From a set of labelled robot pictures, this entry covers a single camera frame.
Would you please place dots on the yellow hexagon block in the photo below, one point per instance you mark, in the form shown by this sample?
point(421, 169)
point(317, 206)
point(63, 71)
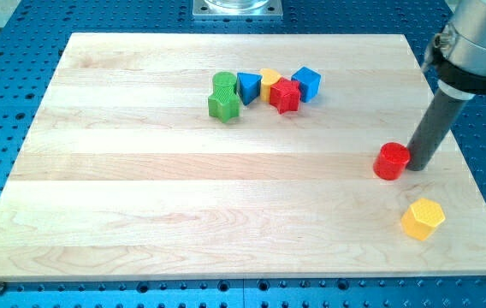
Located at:
point(422, 218)

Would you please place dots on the light wooden board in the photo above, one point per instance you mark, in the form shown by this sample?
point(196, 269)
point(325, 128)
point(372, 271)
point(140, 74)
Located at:
point(123, 174)

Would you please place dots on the red star block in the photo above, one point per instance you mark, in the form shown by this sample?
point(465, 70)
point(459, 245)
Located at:
point(285, 95)

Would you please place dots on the blue triangle block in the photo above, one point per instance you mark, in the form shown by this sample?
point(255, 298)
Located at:
point(248, 86)

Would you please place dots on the yellow half-circle block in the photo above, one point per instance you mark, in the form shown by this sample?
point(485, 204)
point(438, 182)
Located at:
point(269, 77)

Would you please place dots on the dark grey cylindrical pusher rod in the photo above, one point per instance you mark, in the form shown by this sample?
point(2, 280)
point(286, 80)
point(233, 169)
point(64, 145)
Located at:
point(443, 110)

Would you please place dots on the green star block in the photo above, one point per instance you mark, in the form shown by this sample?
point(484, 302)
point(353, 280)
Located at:
point(224, 105)

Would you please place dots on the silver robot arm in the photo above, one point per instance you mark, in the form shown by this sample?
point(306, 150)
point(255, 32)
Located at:
point(458, 54)

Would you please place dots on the green cylinder block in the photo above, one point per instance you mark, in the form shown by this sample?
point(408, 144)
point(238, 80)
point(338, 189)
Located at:
point(224, 82)

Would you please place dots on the blue perforated metal base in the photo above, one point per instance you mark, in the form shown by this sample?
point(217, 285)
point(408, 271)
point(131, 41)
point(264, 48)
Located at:
point(33, 35)

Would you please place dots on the blue cube block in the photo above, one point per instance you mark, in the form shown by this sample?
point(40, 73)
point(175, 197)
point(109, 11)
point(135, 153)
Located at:
point(309, 82)

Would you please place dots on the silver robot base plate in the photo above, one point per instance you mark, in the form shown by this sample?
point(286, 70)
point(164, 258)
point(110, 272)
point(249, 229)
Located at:
point(236, 9)

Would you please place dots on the red cylinder block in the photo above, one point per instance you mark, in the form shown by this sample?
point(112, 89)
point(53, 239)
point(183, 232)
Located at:
point(391, 161)

